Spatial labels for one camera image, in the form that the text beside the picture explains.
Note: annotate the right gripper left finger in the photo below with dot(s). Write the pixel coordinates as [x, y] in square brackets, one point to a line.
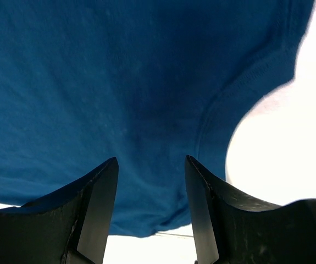
[69, 225]

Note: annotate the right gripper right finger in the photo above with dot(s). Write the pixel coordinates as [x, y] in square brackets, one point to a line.
[230, 226]

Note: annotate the navy blue t shirt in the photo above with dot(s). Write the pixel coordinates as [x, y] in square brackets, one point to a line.
[147, 82]

